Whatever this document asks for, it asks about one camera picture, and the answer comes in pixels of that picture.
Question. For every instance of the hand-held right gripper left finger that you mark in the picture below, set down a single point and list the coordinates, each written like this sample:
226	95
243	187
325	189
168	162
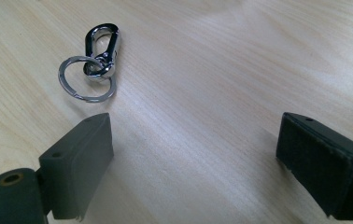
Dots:
78	168

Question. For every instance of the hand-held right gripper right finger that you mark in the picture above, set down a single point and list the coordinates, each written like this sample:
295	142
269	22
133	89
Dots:
321	165

